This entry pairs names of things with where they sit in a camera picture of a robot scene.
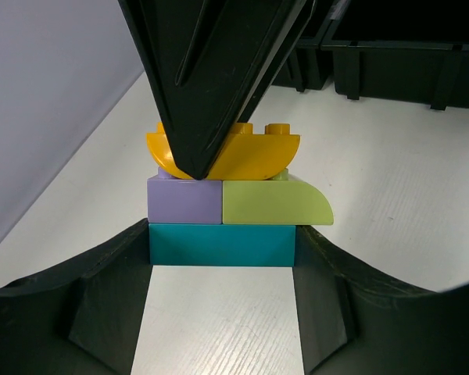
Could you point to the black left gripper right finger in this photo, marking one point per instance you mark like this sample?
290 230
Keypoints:
354 319

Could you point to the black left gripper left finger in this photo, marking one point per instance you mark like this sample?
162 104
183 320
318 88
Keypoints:
81 316

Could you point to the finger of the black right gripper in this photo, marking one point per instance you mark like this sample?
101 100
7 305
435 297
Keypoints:
209 63

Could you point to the yellow half-round lego brick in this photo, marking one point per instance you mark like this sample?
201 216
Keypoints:
244 156

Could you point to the teal long lego brick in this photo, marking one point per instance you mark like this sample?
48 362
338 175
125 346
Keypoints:
222 245

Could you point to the lime green sloped lego brick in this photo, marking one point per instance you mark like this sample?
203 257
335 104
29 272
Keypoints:
281 200

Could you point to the purple square lego brick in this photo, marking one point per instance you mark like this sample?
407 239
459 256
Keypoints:
174 200

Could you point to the black four-compartment sorting bin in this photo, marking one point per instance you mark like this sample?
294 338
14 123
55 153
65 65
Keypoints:
410 51

